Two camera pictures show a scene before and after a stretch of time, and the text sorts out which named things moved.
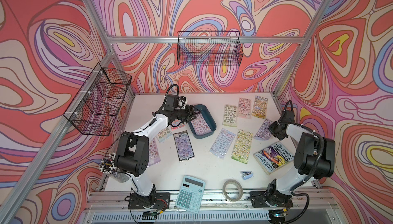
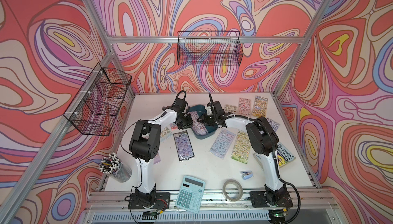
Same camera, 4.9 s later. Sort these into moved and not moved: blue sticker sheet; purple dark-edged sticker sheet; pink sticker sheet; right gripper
Moved: right gripper
Not moved: purple dark-edged sticker sheet; pink sticker sheet; blue sticker sheet
